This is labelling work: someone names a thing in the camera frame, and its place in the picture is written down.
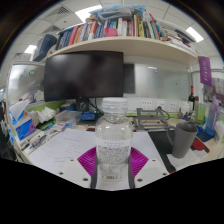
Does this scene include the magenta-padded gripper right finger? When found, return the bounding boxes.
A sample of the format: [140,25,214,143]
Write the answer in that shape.
[128,147,170,190]

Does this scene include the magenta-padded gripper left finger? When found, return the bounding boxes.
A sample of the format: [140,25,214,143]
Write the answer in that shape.
[54,147,100,190]

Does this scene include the clear plastic water bottle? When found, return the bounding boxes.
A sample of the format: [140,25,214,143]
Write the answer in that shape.
[95,97,134,183]

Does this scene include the white printed paper sheet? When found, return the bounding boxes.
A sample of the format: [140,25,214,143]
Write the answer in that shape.
[29,128,162,177]

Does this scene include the black red-edged desk mat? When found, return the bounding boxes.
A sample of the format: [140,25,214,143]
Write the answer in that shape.
[148,128,211,174]

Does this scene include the white paper napkin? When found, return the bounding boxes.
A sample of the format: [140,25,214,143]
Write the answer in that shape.
[166,148,201,172]

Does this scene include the grey cup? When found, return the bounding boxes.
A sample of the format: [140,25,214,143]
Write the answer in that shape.
[166,121,199,159]

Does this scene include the grey metal laptop stand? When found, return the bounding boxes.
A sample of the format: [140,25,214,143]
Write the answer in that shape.
[133,106,172,132]

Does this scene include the clear plastic container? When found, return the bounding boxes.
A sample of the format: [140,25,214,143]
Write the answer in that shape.
[54,109,83,127]

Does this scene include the flat round red coaster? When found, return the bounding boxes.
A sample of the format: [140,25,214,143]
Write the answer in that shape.
[191,137,211,154]

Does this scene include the small blue box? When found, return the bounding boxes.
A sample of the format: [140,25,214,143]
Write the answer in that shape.
[80,111,99,122]

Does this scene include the dark navy mouse pad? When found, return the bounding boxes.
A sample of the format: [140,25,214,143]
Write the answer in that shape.
[196,124,214,144]

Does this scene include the blue tissue box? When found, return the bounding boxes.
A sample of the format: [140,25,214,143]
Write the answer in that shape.
[9,99,36,142]

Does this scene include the white round pot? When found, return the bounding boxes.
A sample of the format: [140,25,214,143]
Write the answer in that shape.
[179,101,191,116]

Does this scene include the white tissue pack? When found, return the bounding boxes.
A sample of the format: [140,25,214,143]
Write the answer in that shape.
[215,119,224,144]

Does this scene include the dark wine bottle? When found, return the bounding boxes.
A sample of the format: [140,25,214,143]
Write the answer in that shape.
[187,85,196,113]

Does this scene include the black computer monitor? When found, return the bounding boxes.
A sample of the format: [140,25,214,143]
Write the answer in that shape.
[43,50,125,113]

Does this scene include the group photo poster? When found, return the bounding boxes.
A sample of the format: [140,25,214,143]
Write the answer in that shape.
[203,78,224,104]

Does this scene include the purple hanging banner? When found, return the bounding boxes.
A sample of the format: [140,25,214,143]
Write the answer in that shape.
[197,55,213,88]

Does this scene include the ceiling lights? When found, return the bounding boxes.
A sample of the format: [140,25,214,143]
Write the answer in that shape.
[23,4,205,55]

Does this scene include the white wall socket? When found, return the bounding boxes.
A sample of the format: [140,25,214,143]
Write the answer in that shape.
[154,100,167,111]
[139,99,154,111]
[167,100,180,112]

